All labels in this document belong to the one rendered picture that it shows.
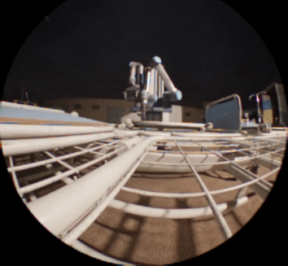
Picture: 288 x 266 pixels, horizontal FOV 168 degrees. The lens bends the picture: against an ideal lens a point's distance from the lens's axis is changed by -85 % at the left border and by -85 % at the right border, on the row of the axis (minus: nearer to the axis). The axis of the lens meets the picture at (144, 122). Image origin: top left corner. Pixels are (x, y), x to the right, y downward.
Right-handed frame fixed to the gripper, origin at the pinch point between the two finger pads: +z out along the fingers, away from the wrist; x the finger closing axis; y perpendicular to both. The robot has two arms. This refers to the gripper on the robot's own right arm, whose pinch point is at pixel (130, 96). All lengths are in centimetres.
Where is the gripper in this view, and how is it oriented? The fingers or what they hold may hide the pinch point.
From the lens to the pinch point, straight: 118.8
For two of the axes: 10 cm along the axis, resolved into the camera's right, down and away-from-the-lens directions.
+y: 1.0, 4.3, 9.0
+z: 0.3, 9.0, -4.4
